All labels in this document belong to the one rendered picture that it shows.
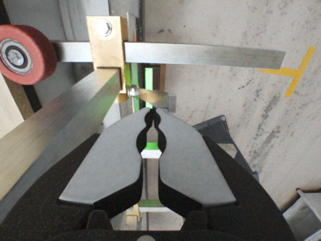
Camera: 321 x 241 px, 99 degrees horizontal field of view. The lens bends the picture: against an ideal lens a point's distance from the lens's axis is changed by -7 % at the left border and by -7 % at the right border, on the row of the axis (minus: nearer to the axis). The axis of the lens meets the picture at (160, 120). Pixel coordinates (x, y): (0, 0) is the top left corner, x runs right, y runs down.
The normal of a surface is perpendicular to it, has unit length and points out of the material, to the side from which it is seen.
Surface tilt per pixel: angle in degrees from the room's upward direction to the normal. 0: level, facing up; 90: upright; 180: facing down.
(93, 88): 90
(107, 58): 0
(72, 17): 0
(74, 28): 0
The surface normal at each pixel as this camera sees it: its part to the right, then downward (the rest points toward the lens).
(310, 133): 0.01, 0.53
